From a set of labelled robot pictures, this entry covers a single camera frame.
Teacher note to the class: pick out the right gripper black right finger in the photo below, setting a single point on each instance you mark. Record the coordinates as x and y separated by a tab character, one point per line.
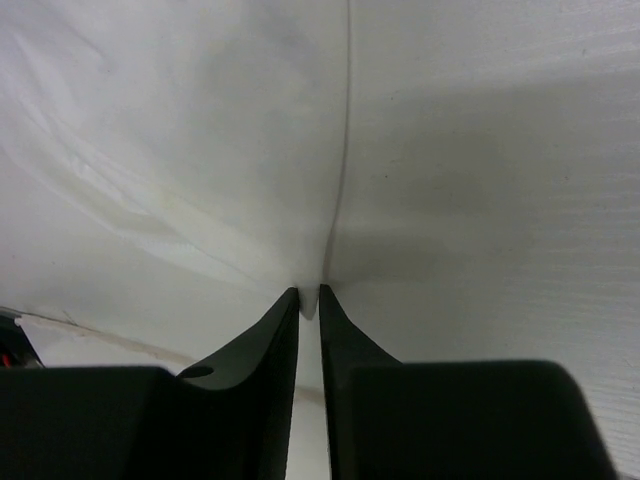
344	347

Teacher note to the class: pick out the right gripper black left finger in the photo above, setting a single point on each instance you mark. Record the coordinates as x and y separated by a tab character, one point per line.
243	412

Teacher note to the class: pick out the white tank top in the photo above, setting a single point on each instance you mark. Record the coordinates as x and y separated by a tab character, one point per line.
169	168

